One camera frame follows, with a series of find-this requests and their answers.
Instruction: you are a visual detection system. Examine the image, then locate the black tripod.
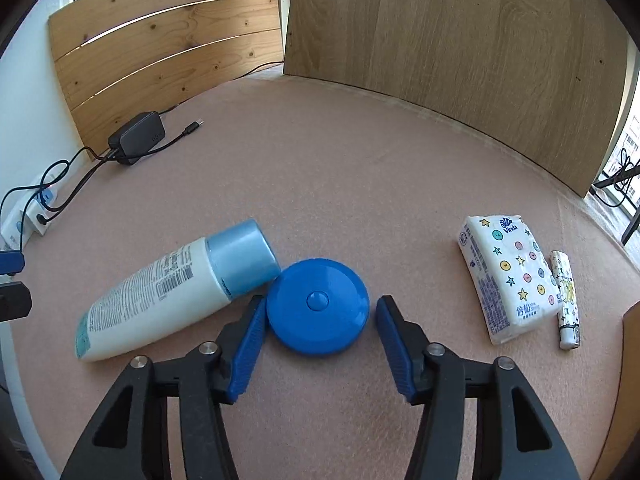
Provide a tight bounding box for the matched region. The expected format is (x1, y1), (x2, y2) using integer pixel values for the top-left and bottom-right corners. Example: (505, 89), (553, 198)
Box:
(620, 160), (640, 248)

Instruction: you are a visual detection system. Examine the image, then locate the pine slat board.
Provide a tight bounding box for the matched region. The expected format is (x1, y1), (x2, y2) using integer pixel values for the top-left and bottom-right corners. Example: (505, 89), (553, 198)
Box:
(48, 0), (286, 148)

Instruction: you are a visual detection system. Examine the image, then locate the star print tissue pack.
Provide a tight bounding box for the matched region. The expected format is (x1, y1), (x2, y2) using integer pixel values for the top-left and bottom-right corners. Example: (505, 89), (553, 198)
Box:
(457, 214), (560, 346)

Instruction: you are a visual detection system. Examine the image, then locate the white power strip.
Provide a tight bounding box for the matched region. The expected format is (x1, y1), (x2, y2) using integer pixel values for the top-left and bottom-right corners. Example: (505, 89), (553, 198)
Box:
(0, 170), (63, 253)

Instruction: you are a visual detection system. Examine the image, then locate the black power adapter with cable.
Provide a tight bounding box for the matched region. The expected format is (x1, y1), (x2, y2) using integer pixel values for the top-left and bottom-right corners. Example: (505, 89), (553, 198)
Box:
(117, 118), (205, 165)

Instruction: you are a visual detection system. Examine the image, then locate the oak veneer board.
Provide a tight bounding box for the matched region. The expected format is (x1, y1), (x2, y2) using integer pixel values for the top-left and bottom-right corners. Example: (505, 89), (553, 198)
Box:
(282, 0), (628, 198)

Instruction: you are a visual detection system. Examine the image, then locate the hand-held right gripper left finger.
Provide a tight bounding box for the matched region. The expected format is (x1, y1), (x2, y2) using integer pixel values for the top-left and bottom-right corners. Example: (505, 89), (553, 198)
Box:
(60, 294), (268, 480)

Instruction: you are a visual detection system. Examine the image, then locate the cardboard box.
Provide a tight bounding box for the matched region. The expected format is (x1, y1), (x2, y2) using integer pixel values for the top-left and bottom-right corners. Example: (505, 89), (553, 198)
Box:
(622, 300), (640, 411)

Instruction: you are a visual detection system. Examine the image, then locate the white blue cap lotion bottle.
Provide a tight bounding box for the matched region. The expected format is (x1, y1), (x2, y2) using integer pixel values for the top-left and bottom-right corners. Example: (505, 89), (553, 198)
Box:
(75, 218), (282, 363)

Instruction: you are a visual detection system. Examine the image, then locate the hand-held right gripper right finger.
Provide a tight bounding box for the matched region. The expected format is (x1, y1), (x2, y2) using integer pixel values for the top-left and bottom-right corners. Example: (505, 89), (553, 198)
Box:
(375, 295), (583, 480)

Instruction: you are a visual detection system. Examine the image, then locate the black power cable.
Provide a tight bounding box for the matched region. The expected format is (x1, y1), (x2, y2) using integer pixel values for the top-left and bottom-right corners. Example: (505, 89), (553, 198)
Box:
(0, 146), (118, 251)

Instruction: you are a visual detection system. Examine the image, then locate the printed lip balm tube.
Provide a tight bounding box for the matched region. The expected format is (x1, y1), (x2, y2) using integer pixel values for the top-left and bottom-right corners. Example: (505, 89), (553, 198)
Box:
(549, 250), (582, 351)

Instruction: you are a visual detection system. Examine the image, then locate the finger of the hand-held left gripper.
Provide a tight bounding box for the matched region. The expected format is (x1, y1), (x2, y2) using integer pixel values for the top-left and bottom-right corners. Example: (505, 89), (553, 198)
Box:
(0, 251), (26, 276)
(0, 282), (33, 321)

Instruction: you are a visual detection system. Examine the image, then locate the blue round tape measure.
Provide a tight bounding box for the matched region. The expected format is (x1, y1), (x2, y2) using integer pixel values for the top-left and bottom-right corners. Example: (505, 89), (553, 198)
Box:
(265, 257), (372, 358)

